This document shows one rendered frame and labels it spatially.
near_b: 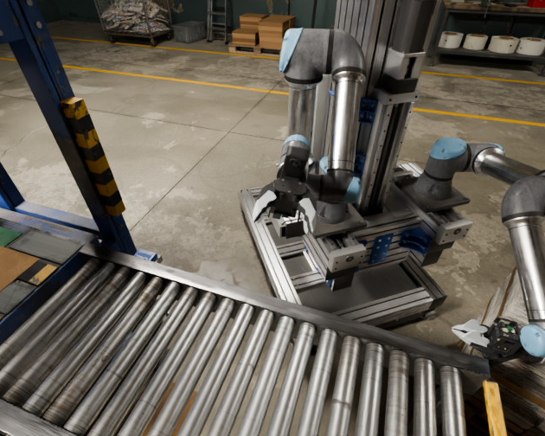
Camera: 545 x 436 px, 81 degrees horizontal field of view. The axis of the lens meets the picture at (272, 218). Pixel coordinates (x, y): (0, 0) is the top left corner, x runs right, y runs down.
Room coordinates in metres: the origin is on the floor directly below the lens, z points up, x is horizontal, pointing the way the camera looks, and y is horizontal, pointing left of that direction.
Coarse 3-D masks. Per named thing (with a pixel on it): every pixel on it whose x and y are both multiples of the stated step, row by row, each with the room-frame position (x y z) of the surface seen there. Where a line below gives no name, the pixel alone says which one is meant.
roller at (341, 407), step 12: (348, 336) 0.47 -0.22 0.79; (348, 348) 0.43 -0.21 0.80; (360, 348) 0.44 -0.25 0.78; (348, 360) 0.40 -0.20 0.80; (348, 372) 0.37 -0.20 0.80; (336, 384) 0.34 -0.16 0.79; (348, 384) 0.34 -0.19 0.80; (336, 396) 0.31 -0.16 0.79; (348, 396) 0.31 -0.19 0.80; (336, 408) 0.28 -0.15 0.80; (348, 408) 0.28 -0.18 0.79; (336, 420) 0.26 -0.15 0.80; (348, 420) 0.26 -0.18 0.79; (336, 432) 0.23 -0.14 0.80; (348, 432) 0.24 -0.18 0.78
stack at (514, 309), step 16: (512, 288) 0.71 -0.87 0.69; (496, 304) 0.77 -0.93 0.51; (512, 304) 0.61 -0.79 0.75; (480, 320) 0.81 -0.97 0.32; (512, 320) 0.58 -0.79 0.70; (528, 320) 0.55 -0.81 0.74; (464, 352) 0.71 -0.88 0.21; (480, 352) 0.58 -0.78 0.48; (496, 368) 0.54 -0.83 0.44; (512, 368) 0.51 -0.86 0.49; (528, 368) 0.49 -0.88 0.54; (544, 368) 0.48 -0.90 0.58; (528, 384) 0.47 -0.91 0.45; (544, 384) 0.46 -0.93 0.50; (480, 400) 0.51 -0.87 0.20; (512, 400) 0.47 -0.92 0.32; (528, 400) 0.45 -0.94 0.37; (544, 400) 0.43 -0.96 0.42; (480, 416) 0.48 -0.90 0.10; (512, 416) 0.44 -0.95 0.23; (528, 416) 0.43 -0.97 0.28; (544, 416) 0.41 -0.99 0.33; (512, 432) 0.42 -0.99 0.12; (528, 432) 0.40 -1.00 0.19; (544, 432) 0.38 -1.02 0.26
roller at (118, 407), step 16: (192, 288) 0.63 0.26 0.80; (176, 304) 0.58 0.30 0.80; (192, 304) 0.59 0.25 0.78; (176, 320) 0.52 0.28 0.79; (160, 336) 0.47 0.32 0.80; (144, 352) 0.42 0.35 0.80; (160, 352) 0.43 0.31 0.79; (144, 368) 0.38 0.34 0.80; (128, 384) 0.34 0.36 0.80; (112, 400) 0.30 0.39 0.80; (128, 400) 0.30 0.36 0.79; (112, 416) 0.27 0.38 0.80; (96, 432) 0.23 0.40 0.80; (112, 432) 0.24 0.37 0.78
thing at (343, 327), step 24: (120, 264) 0.73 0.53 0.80; (144, 264) 0.73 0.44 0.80; (216, 288) 0.63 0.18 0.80; (240, 288) 0.63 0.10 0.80; (288, 312) 0.54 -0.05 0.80; (312, 312) 0.54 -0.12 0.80; (360, 336) 0.47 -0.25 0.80; (384, 336) 0.47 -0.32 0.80; (384, 360) 0.44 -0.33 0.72; (432, 360) 0.40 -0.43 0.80; (456, 360) 0.40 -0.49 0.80; (480, 360) 0.40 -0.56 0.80; (480, 384) 0.36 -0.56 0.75
